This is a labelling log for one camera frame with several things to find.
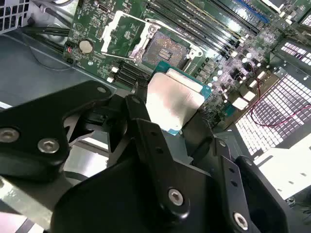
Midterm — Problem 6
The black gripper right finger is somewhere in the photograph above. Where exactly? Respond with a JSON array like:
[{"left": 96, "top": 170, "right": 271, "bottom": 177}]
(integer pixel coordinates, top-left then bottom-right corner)
[{"left": 182, "top": 114, "right": 301, "bottom": 233}]

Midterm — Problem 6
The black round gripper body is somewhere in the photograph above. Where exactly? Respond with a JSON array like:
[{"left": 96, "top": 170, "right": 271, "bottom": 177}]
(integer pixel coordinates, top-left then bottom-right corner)
[{"left": 50, "top": 157, "right": 234, "bottom": 233}]

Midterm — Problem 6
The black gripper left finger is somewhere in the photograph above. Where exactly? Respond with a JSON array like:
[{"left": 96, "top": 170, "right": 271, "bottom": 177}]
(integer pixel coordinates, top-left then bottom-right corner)
[{"left": 0, "top": 81, "right": 190, "bottom": 220}]

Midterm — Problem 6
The metal frame socket cover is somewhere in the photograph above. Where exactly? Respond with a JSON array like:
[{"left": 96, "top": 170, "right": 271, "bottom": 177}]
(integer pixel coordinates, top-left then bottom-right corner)
[{"left": 100, "top": 10, "right": 158, "bottom": 64}]

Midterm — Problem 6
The silver CPU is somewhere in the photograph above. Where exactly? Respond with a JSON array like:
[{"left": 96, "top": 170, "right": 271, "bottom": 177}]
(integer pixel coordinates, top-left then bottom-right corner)
[{"left": 145, "top": 60, "right": 212, "bottom": 134}]

